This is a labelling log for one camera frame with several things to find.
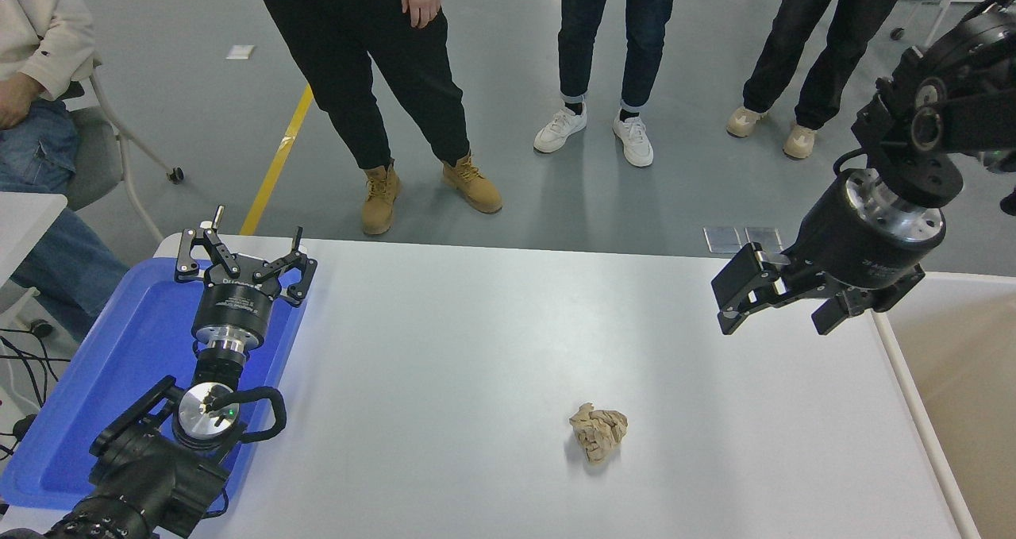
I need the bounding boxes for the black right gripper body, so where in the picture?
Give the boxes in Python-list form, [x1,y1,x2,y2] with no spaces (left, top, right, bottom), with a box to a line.
[782,174,945,294]

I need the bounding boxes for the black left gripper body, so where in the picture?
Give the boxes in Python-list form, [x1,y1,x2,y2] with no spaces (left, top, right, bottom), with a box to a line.
[193,268,281,341]

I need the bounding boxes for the tan paper ball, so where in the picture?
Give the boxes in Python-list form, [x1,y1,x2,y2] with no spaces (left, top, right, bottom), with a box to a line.
[569,402,629,465]

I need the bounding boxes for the seated person's hand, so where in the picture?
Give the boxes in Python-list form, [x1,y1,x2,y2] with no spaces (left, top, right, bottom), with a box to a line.
[0,73,45,130]

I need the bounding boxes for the yellow floor tape line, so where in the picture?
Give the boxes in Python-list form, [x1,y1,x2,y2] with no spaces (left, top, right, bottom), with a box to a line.
[239,84,315,237]

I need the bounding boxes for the grey rolling chair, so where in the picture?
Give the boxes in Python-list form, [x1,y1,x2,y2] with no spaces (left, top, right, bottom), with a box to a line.
[60,55,185,243]

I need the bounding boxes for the large pale bin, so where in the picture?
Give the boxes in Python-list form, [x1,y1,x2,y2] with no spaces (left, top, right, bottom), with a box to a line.
[872,271,1016,539]

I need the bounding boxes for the blue plastic tray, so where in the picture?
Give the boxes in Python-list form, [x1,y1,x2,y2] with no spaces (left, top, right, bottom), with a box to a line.
[0,257,309,511]

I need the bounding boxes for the small white side table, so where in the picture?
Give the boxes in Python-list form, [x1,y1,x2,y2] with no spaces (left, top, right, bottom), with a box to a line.
[0,191,69,318]

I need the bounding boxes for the person in beige shoes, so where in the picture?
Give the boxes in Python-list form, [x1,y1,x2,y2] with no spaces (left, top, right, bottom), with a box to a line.
[725,0,971,161]

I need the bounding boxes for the person in tan boots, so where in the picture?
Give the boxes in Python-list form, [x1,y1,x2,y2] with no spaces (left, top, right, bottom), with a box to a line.
[246,0,504,237]

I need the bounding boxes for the white-framed rolling chair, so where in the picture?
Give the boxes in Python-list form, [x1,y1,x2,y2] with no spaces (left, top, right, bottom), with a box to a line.
[889,0,1016,49]

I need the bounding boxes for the seated person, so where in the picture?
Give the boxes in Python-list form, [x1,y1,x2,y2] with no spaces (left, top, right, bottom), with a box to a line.
[0,0,132,341]

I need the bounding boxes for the person in white sneakers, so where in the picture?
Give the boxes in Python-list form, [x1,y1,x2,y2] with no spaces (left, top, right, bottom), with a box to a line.
[533,0,687,168]

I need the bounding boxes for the black floor cables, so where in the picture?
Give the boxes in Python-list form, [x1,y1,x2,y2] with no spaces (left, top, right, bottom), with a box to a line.
[0,320,55,460]

